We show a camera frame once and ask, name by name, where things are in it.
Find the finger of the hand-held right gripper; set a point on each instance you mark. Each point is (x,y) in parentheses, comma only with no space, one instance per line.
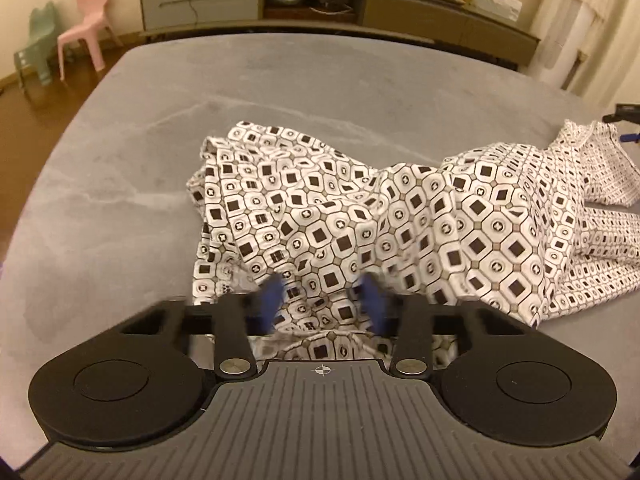
(631,138)
(625,116)

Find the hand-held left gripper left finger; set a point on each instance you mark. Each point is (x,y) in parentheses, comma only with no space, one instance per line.
(271,305)

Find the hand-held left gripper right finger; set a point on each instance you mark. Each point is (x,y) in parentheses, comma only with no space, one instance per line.
(375,310)

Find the white black-square patterned garment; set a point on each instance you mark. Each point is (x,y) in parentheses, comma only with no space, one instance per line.
(350,210)

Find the cream curtain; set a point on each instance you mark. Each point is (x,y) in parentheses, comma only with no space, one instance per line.
(590,20)

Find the white box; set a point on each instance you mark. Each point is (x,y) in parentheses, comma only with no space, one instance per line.
(497,2)

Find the long grey media cabinet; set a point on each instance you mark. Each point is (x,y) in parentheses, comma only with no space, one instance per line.
(200,2)

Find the pink plastic chair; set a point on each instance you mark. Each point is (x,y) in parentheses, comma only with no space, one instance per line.
(87,22)

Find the green plastic chair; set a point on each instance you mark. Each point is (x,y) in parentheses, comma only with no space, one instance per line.
(39,35)

